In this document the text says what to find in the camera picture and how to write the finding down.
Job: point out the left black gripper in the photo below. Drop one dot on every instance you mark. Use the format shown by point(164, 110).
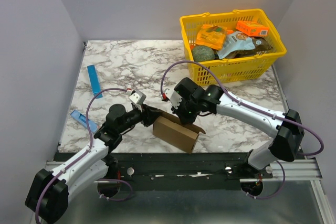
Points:
point(148, 115)

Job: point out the light blue snack bag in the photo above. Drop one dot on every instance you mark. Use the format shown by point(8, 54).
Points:
point(234, 43)

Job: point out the long blue bar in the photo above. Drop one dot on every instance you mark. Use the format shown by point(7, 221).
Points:
point(95, 85)

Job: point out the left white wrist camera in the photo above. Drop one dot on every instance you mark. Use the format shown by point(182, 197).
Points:
point(137, 98)

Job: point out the orange snack pouch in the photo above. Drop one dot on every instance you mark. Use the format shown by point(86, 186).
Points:
point(212, 36)

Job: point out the aluminium frame rail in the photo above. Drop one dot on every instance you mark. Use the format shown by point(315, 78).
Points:
point(299, 170)

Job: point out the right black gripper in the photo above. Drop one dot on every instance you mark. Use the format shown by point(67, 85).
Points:
point(187, 115)

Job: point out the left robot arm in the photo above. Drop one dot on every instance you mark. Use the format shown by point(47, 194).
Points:
point(51, 190)

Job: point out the green round melon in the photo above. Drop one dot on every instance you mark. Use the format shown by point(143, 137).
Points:
point(202, 53)

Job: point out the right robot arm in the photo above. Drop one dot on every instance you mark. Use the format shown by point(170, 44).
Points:
point(284, 129)

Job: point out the orange carton box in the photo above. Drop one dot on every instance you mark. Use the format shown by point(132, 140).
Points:
point(252, 29)

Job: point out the yellow plastic basket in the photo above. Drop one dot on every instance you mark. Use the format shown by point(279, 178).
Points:
point(236, 69)

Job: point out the brown cardboard box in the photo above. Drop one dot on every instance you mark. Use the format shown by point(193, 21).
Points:
point(169, 128)

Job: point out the dark brown snack bag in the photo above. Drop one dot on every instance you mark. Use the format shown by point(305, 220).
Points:
point(262, 46)

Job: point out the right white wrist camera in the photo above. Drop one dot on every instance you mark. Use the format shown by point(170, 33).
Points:
point(172, 96)

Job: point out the small blue block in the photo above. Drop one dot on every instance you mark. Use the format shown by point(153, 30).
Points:
point(81, 119)

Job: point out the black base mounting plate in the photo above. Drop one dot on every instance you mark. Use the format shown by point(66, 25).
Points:
point(168, 172)

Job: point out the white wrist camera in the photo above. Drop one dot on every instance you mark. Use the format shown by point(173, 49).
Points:
point(137, 98)
point(172, 96)

